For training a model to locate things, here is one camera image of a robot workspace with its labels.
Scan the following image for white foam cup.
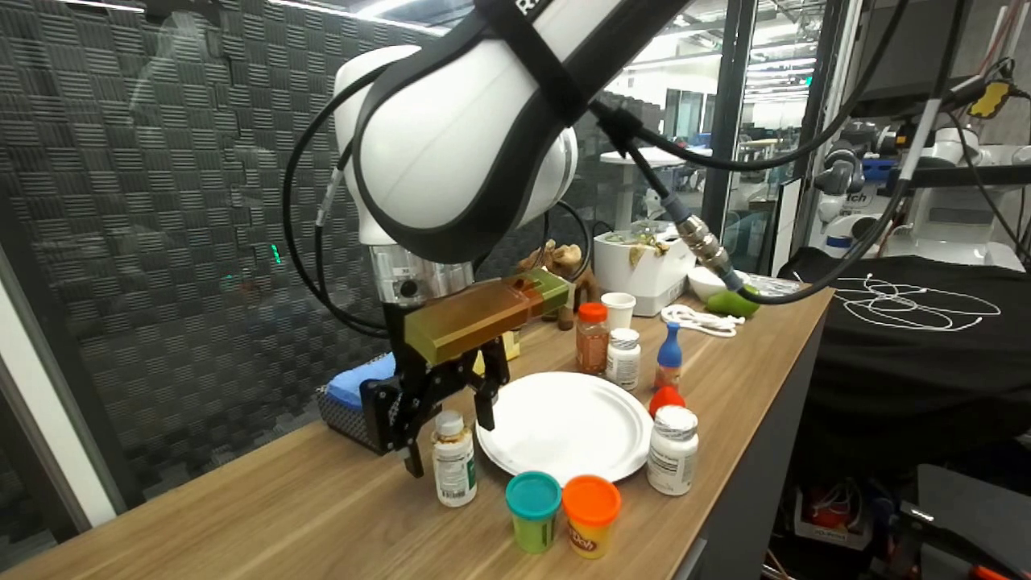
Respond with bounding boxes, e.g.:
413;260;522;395
601;291;639;336

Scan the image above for orange lid dough tub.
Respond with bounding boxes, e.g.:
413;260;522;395
560;474;626;560

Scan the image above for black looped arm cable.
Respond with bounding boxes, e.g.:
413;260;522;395
281;58;397;342

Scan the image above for white bowl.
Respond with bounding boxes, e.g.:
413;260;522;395
686;263;804;304

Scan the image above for red toy ball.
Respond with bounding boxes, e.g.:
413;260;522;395
648;383;691;417

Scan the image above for white countertop appliance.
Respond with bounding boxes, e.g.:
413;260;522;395
591;225;698;318

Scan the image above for black cloth cover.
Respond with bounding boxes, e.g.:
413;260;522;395
777;247;1031;475

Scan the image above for black cable metal connector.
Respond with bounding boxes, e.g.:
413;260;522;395
582;0;915;309

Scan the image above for teal lid dough tub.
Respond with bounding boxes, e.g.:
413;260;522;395
502;467;563;558

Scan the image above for dried plant pieces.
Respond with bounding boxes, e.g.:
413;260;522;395
601;219;691;260

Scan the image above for blue folded cloth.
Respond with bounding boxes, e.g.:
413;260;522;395
323;351;399;411

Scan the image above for white pill bottle dark label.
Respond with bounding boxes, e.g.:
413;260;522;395
602;326;645;388

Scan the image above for thin white cable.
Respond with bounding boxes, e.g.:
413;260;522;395
831;270;1010;336

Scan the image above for large blue label pill bottle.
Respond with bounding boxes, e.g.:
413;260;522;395
645;402;704;499

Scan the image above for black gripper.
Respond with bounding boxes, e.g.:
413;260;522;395
361;304;508;479

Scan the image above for white paper plate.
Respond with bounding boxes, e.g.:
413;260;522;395
473;366;657;490

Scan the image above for grey woven box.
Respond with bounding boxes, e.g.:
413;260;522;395
313;356;404;456

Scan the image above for green toy fruit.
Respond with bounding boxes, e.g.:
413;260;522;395
704;285;762;322

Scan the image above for blue toy bottle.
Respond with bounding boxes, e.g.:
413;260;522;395
655;318;686;394

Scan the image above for coiled white cable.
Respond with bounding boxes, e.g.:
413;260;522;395
657;304;746;338

